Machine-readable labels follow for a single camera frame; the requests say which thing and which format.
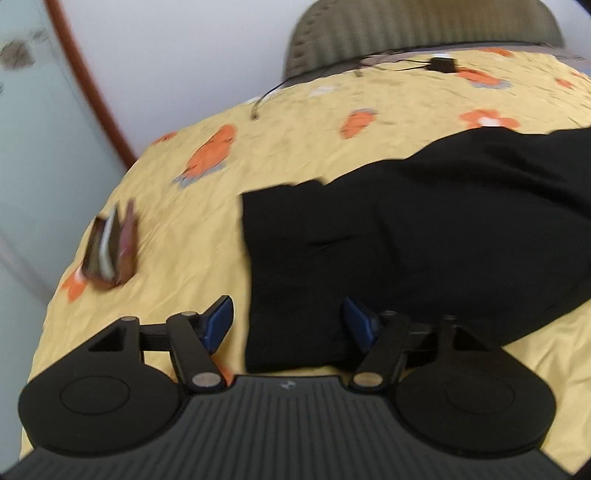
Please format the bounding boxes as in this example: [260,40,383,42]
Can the frosted floral glass door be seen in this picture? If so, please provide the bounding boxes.
[1,0,124,469]

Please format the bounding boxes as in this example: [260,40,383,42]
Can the olive upholstered headboard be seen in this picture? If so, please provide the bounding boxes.
[283,0,565,79]

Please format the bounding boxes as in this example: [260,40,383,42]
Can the brown wooden door frame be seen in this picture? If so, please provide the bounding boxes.
[43,0,136,170]

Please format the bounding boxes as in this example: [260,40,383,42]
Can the black power adapter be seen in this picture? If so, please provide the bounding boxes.
[426,56,458,74]

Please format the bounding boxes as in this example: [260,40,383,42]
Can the brown wallet phone case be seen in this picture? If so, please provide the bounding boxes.
[81,199,138,291]

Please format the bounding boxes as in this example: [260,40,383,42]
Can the black charging cable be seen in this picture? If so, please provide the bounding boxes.
[250,59,433,121]

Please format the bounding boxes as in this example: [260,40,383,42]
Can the black pants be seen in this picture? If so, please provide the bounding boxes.
[242,127,590,373]

